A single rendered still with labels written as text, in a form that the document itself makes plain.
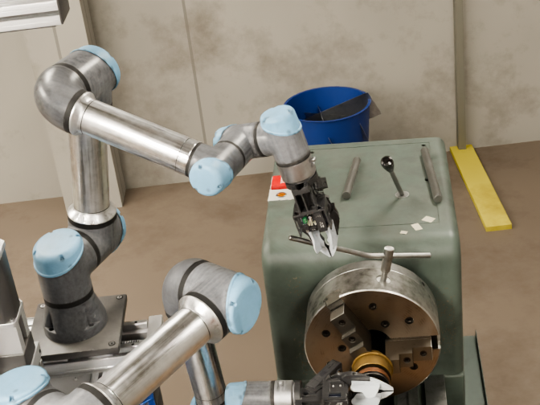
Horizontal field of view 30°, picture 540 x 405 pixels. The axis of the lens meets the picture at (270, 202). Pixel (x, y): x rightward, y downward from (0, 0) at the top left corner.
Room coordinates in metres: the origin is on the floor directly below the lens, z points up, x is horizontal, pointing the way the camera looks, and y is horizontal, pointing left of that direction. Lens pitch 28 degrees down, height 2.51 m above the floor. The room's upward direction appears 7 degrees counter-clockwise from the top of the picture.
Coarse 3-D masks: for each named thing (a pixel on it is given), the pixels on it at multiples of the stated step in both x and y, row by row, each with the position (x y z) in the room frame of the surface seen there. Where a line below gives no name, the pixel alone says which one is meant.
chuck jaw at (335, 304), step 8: (336, 296) 1.91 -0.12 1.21; (328, 304) 1.90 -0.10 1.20; (336, 304) 1.89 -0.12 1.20; (344, 304) 1.88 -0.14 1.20; (336, 312) 1.87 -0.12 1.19; (344, 312) 1.85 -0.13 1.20; (352, 312) 1.89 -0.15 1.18; (336, 320) 1.85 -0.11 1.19; (344, 320) 1.85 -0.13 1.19; (352, 320) 1.85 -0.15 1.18; (344, 328) 1.85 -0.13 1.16; (352, 328) 1.84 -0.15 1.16; (360, 328) 1.86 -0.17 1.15; (344, 336) 1.83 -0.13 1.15; (352, 336) 1.82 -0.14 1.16; (360, 336) 1.83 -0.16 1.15; (368, 336) 1.86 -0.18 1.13; (352, 344) 1.83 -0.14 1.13; (360, 344) 1.81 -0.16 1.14; (368, 344) 1.83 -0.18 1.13; (352, 352) 1.81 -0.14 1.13; (360, 352) 1.80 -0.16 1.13
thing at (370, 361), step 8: (368, 352) 1.80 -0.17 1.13; (376, 352) 1.80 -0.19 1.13; (360, 360) 1.79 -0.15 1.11; (368, 360) 1.78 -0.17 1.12; (376, 360) 1.77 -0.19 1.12; (384, 360) 1.78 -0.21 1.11; (352, 368) 1.80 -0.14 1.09; (360, 368) 1.77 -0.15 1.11; (368, 368) 1.75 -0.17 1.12; (376, 368) 1.75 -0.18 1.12; (384, 368) 1.76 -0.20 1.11; (392, 368) 1.79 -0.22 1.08; (376, 376) 1.73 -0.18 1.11; (384, 376) 1.73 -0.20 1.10
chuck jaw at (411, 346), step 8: (424, 336) 1.86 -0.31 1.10; (432, 336) 1.86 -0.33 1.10; (392, 344) 1.85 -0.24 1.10; (400, 344) 1.84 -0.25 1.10; (408, 344) 1.84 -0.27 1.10; (416, 344) 1.84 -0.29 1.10; (424, 344) 1.83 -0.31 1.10; (432, 344) 1.86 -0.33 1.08; (392, 352) 1.82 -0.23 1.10; (400, 352) 1.82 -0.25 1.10; (408, 352) 1.81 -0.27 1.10; (416, 352) 1.82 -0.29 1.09; (424, 352) 1.82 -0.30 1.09; (392, 360) 1.79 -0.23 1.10; (400, 360) 1.81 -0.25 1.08; (408, 360) 1.81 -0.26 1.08; (416, 360) 1.82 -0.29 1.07; (424, 360) 1.82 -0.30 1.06
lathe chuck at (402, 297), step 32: (320, 288) 1.98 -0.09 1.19; (352, 288) 1.90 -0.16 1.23; (384, 288) 1.88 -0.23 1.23; (416, 288) 1.92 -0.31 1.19; (320, 320) 1.89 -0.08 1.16; (384, 320) 1.87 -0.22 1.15; (416, 320) 1.86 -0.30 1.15; (320, 352) 1.90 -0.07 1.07; (384, 352) 1.90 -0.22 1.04; (416, 384) 1.86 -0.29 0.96
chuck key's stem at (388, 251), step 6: (390, 246) 1.92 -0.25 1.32; (384, 252) 1.91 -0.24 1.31; (390, 252) 1.91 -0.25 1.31; (384, 258) 1.91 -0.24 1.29; (390, 258) 1.91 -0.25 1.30; (384, 264) 1.91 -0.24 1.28; (390, 264) 1.91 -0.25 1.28; (384, 270) 1.91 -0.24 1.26; (390, 270) 1.91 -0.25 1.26; (384, 276) 1.91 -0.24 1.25
